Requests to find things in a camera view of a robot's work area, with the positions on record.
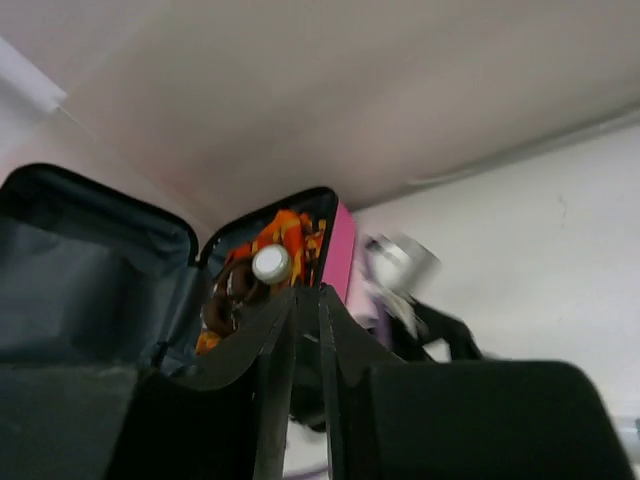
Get orange camouflage cloth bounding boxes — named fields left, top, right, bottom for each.
left=195, top=209, right=327, bottom=356

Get round white-green jar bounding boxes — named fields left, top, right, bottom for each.
left=251, top=244, right=292, bottom=285

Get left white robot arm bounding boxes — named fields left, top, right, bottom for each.
left=362, top=235, right=485, bottom=362

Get pink hard-shell suitcase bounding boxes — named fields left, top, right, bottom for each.
left=1, top=164, right=356, bottom=479

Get brown headphones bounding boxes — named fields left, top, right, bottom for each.
left=201, top=256, right=269, bottom=338

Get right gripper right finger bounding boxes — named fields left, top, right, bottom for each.
left=319, top=286, right=634, bottom=479

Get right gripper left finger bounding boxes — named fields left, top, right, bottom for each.
left=105, top=288, right=296, bottom=479

